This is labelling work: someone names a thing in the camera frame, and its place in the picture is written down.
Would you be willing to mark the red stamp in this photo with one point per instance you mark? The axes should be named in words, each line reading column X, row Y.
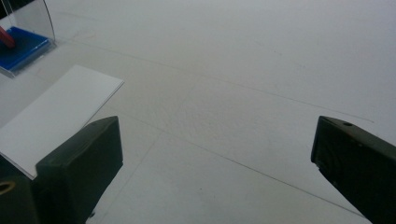
column 6, row 39

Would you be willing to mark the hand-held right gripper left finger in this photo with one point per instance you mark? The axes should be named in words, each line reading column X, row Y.
column 77, row 168

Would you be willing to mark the white paper sheet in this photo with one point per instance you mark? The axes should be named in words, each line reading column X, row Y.
column 62, row 109

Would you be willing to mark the clear box with blue pad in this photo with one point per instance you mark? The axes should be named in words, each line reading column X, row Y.
column 23, row 51

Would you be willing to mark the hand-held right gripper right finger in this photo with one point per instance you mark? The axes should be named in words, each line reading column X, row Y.
column 358, row 168

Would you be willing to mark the white table cover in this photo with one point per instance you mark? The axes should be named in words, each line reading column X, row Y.
column 233, row 77

